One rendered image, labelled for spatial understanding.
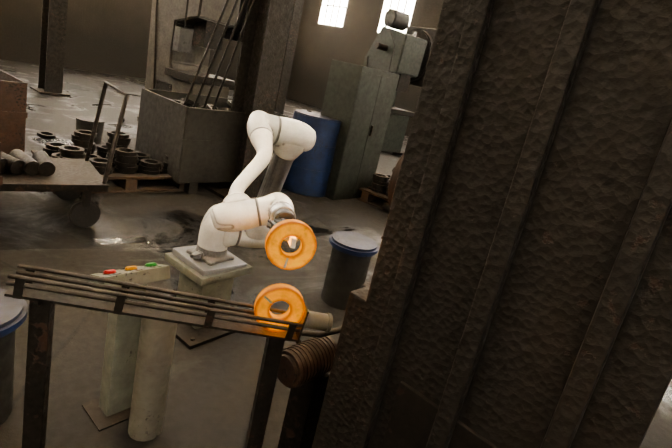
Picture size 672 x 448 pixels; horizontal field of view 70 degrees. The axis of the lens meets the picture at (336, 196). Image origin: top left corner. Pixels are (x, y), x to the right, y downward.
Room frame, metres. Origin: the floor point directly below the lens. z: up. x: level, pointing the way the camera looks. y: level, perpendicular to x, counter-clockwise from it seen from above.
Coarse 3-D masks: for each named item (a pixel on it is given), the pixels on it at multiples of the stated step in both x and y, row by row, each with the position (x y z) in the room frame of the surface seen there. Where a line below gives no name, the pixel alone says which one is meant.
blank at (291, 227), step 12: (276, 228) 1.31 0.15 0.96; (288, 228) 1.32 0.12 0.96; (300, 228) 1.33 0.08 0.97; (276, 240) 1.31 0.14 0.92; (300, 240) 1.34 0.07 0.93; (312, 240) 1.34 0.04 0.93; (276, 252) 1.31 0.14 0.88; (300, 252) 1.33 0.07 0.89; (312, 252) 1.34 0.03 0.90; (276, 264) 1.31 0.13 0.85; (288, 264) 1.32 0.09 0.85; (300, 264) 1.33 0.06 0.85
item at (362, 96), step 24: (336, 72) 5.39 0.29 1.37; (360, 72) 5.18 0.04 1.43; (384, 72) 5.48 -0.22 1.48; (336, 96) 5.35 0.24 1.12; (360, 96) 5.23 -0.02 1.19; (384, 96) 5.56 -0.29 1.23; (360, 120) 5.30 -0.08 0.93; (384, 120) 5.65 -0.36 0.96; (336, 144) 5.25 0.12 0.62; (360, 144) 5.38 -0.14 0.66; (336, 168) 5.21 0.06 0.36; (360, 168) 5.46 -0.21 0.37; (336, 192) 5.20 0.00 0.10; (360, 192) 5.54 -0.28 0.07
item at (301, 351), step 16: (288, 352) 1.36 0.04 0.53; (304, 352) 1.38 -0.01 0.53; (320, 352) 1.42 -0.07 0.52; (288, 368) 1.34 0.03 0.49; (304, 368) 1.34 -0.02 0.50; (320, 368) 1.39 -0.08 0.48; (288, 384) 1.33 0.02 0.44; (304, 384) 1.43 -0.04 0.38; (320, 384) 1.43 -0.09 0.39; (288, 400) 1.46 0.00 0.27; (304, 400) 1.42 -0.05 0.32; (320, 400) 1.45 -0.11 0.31; (288, 416) 1.45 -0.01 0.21; (304, 416) 1.41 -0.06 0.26; (288, 432) 1.44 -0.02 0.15; (304, 432) 1.41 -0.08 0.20
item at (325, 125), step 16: (304, 112) 5.30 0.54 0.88; (320, 128) 5.11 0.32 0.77; (336, 128) 5.21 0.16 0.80; (320, 144) 5.12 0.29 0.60; (304, 160) 5.11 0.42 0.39; (320, 160) 5.13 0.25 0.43; (288, 176) 5.18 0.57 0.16; (304, 176) 5.10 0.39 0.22; (320, 176) 5.15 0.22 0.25; (304, 192) 5.11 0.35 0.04; (320, 192) 5.18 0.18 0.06
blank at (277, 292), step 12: (276, 288) 1.30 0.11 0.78; (288, 288) 1.31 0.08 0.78; (264, 300) 1.29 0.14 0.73; (276, 300) 1.30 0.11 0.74; (288, 300) 1.31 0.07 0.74; (300, 300) 1.32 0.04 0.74; (264, 312) 1.29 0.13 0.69; (288, 312) 1.32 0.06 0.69; (300, 312) 1.32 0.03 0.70; (276, 324) 1.30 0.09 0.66
